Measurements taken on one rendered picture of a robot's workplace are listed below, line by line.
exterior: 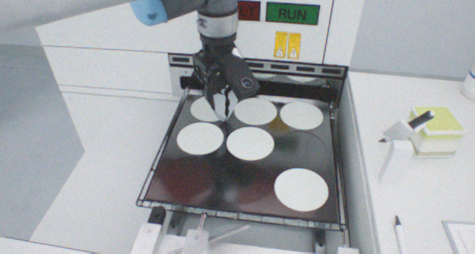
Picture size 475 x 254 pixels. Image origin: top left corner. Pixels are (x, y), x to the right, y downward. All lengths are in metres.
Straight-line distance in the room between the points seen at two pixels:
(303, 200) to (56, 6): 0.49
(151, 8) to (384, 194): 0.46
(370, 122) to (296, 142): 0.16
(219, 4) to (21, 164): 1.82
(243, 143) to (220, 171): 0.09
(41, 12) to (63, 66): 0.71
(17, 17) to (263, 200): 0.47
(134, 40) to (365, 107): 0.58
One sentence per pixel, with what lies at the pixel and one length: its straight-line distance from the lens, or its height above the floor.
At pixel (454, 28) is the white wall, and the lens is 2.67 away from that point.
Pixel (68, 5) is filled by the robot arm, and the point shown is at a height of 1.29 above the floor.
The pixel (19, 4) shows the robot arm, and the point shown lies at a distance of 0.35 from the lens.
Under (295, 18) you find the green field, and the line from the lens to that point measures 0.80.
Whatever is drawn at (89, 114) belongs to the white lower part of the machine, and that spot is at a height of 0.74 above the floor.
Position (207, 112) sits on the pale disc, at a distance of 0.80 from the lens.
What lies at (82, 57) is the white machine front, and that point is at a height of 0.95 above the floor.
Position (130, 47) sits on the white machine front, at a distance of 0.93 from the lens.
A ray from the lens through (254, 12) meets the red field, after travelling 0.80.
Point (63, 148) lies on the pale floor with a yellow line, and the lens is 2.22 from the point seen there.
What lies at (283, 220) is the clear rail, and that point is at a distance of 0.61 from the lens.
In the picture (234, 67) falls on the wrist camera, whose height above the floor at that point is 1.07.
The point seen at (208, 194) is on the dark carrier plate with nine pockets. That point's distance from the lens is 0.64.
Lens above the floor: 1.41
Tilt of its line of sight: 40 degrees down
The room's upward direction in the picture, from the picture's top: straight up
